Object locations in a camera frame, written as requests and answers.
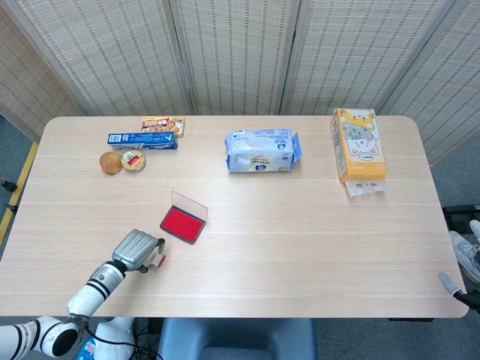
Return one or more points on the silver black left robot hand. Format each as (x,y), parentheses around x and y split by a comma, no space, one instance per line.
(133,249)

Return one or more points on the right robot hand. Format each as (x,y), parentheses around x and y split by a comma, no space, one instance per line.
(448,283)

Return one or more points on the white and red stamp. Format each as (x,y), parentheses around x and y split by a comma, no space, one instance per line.
(158,260)

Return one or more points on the white robot shoulder cover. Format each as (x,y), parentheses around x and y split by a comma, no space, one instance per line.
(114,335)

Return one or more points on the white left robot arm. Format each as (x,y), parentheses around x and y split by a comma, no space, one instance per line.
(93,290)

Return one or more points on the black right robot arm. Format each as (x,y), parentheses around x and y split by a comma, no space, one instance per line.
(472,302)

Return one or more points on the red ink pad clear lid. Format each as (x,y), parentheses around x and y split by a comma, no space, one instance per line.
(182,224)

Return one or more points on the grey sneaker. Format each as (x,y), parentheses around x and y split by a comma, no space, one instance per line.
(465,253)

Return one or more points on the amber round bun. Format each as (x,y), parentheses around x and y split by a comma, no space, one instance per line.
(110,163)

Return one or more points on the blue toothpaste box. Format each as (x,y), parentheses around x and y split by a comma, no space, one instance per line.
(142,140)

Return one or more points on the yellow food box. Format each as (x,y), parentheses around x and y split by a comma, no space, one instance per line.
(163,123)

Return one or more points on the blue grey robot torso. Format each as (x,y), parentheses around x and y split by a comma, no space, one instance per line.
(236,339)

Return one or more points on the light blue wipes pack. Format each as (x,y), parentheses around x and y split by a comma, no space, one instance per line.
(258,152)

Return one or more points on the yellow cat tissue box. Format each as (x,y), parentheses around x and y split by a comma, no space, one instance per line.
(360,150)

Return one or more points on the woven folding screen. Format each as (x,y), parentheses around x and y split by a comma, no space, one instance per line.
(240,56)

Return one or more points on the black stand frame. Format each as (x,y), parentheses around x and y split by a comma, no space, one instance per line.
(461,210)

